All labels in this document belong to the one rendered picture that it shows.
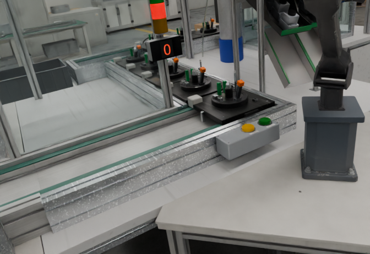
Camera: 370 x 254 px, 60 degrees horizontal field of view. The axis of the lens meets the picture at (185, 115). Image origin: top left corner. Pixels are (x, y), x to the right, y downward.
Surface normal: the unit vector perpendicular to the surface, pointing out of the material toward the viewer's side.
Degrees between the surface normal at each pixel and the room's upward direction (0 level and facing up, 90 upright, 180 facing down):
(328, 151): 90
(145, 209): 0
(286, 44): 45
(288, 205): 0
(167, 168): 90
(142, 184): 90
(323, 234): 0
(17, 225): 90
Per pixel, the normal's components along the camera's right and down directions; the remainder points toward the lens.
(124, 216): -0.12, -0.90
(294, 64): 0.15, -0.39
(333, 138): -0.27, 0.43
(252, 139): 0.48, 0.30
